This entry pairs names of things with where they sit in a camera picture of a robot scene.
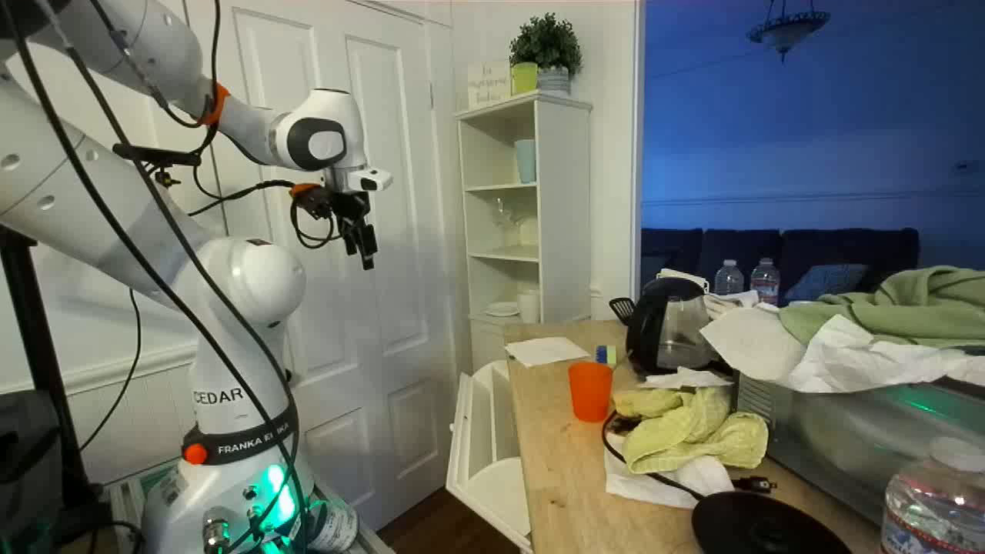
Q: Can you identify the green blanket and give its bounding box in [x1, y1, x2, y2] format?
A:
[775, 262, 985, 355]

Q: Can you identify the clear plastic jar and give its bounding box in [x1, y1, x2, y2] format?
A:
[882, 433, 985, 554]

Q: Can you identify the yellow-green pot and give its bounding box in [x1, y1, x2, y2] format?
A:
[509, 59, 546, 99]

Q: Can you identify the dark blue sofa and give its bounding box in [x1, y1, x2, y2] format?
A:
[642, 226, 924, 308]

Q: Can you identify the orange plastic cup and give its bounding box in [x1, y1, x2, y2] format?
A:
[567, 360, 617, 425]

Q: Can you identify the clear wine glass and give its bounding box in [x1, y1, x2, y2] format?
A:
[491, 196, 518, 252]

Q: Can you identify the hanging chandelier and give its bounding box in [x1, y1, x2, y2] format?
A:
[745, 0, 833, 62]

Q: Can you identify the black stand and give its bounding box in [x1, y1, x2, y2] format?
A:
[0, 227, 101, 554]

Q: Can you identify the white rag under towel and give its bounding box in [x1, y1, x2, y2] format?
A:
[599, 447, 740, 513]

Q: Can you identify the yellow-green towel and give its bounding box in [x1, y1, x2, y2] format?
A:
[609, 382, 773, 476]

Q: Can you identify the white sign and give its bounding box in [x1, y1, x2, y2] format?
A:
[464, 59, 514, 111]

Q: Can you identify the potted green plant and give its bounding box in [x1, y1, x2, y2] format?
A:
[509, 8, 586, 96]

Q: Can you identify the white island with wooden top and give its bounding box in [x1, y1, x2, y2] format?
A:
[442, 317, 886, 554]

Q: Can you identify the metal storage bin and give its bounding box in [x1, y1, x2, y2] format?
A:
[734, 373, 985, 525]

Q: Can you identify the white open shelf unit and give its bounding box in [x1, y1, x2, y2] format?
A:
[453, 88, 597, 378]

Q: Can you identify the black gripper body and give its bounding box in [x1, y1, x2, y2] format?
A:
[327, 188, 375, 250]

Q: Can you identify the clear water bottle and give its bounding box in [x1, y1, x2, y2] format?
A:
[747, 255, 785, 308]
[710, 255, 747, 303]

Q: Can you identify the white panel door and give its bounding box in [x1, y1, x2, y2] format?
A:
[151, 0, 462, 531]

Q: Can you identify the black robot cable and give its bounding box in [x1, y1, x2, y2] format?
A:
[5, 0, 310, 518]

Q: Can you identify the pale teal cup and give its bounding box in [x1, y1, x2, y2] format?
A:
[512, 135, 540, 188]

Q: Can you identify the white tilt-out drawer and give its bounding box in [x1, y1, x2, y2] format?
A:
[442, 357, 537, 554]

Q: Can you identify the white crumpled cloth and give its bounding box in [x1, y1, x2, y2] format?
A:
[699, 303, 985, 401]

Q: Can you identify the black electric kettle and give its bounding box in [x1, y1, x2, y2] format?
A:
[621, 275, 723, 378]

